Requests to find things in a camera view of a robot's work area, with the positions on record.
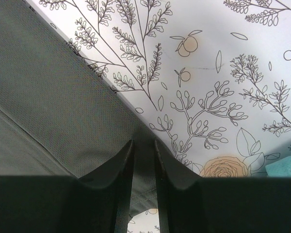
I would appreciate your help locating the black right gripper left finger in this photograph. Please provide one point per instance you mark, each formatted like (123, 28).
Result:
(95, 203)

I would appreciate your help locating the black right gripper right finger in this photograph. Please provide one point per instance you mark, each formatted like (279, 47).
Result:
(188, 203)

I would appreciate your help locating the dark grey t-shirt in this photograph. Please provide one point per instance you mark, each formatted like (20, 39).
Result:
(66, 107)

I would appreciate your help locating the folded teal t-shirt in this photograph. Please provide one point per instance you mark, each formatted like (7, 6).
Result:
(281, 168)

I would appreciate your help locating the floral patterned table mat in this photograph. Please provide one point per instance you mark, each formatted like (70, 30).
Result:
(210, 78)

